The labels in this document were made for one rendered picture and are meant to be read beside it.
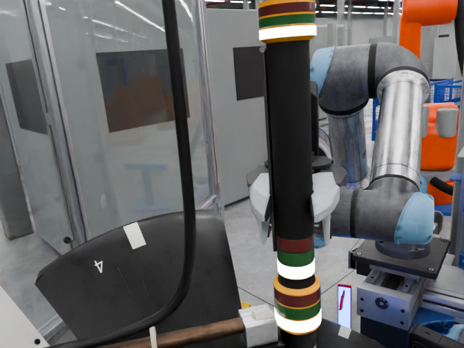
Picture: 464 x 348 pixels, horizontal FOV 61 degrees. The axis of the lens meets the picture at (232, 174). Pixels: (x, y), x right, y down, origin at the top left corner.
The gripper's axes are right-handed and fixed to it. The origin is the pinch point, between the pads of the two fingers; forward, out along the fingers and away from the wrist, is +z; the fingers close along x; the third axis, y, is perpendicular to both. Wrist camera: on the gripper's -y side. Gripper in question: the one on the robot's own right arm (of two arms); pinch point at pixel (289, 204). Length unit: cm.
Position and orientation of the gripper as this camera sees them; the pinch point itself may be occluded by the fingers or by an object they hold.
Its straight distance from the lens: 33.2
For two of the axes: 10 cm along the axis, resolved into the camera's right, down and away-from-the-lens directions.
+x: -9.7, 0.1, 2.3
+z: -2.2, 2.8, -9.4
